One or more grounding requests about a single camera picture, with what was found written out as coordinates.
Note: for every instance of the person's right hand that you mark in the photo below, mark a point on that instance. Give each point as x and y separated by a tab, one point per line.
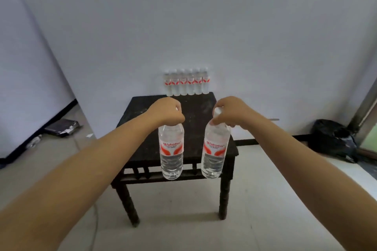
232	111

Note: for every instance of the person's left hand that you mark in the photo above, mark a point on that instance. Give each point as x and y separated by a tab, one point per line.
163	112

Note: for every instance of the person's left fingers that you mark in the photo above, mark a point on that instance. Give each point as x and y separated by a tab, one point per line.
176	117

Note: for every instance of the person's right fingers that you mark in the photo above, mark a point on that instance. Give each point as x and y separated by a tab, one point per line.
222	118

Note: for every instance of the clear water bottle red label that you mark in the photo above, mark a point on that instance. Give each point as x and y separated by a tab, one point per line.
171	153
215	153

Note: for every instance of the person's right forearm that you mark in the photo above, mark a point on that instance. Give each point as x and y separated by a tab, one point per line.
303	168

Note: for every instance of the person's left forearm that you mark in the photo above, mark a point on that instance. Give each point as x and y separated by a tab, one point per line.
79	174

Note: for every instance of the black wooden table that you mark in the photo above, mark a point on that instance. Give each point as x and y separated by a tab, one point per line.
196	139

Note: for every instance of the row of water bottles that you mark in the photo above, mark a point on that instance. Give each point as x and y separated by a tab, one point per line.
186	83

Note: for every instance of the black garbage bag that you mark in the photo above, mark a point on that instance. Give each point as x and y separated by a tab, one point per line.
332	139

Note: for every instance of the black flat bag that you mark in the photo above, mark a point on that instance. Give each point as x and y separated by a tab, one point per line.
62	127

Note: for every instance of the crumpled clear plastic wrap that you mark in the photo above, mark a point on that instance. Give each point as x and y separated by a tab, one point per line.
34	141

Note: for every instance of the metal door frame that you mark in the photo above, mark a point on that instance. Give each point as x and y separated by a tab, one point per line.
363	115

